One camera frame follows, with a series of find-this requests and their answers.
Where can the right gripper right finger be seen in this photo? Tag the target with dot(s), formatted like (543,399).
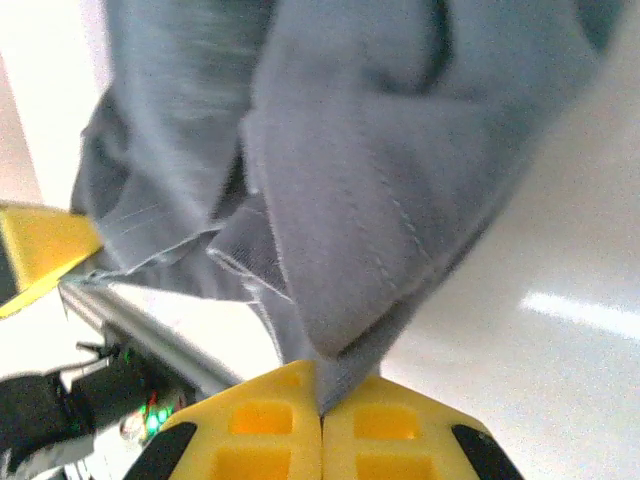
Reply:
(340,435)

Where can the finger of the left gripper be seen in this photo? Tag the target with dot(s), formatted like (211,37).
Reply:
(45,240)

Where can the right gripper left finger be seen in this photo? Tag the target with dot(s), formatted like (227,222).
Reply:
(305,430)

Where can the grey t-shirt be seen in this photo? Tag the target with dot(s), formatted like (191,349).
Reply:
(350,150)

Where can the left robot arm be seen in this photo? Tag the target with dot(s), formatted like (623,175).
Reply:
(40,420)

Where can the long aluminium base rail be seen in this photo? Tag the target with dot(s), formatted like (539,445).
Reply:
(150,325)

